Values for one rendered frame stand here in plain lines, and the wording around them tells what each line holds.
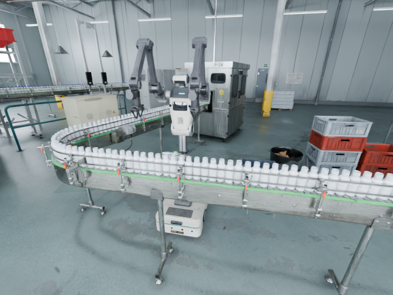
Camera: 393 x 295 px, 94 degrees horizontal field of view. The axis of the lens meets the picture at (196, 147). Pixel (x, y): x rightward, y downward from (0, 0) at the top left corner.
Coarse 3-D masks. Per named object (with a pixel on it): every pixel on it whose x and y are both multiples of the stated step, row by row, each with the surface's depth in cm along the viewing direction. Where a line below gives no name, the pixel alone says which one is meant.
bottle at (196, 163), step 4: (196, 160) 129; (192, 164) 132; (196, 164) 129; (200, 164) 130; (192, 168) 133; (196, 168) 130; (192, 172) 134; (196, 172) 131; (200, 172) 133; (192, 176) 135
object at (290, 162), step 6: (270, 150) 283; (276, 150) 298; (282, 150) 299; (288, 150) 295; (294, 150) 289; (270, 156) 286; (276, 156) 269; (282, 156) 262; (294, 156) 290; (300, 156) 277; (276, 162) 272; (282, 162) 265; (288, 162) 262; (294, 162) 261; (300, 162) 270; (288, 168) 265
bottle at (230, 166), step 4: (228, 160) 127; (232, 160) 127; (228, 164) 126; (232, 164) 126; (228, 168) 125; (232, 168) 125; (228, 172) 126; (232, 172) 126; (228, 176) 127; (232, 176) 128; (228, 180) 128; (232, 180) 129
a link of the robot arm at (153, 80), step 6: (138, 42) 145; (144, 42) 144; (150, 54) 155; (150, 60) 157; (150, 66) 159; (150, 72) 162; (150, 78) 165; (156, 78) 168; (150, 84) 169; (150, 90) 169
